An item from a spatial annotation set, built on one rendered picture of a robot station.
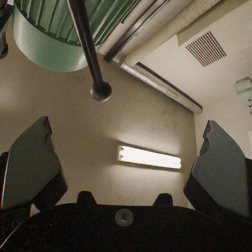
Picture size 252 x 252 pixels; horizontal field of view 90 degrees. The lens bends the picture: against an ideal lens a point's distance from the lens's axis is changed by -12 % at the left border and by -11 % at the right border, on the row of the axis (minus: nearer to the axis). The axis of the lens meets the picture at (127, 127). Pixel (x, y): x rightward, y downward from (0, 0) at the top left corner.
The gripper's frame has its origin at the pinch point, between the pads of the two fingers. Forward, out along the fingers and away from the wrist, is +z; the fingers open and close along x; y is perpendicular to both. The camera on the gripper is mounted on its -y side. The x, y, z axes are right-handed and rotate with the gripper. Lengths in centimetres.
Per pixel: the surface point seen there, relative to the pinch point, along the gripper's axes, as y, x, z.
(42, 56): -3.6, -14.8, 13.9
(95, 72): -1.9, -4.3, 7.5
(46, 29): -7.5, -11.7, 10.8
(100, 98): 2.5, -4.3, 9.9
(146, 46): 0, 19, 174
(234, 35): -19, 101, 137
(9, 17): -11.4, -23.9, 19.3
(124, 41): -5, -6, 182
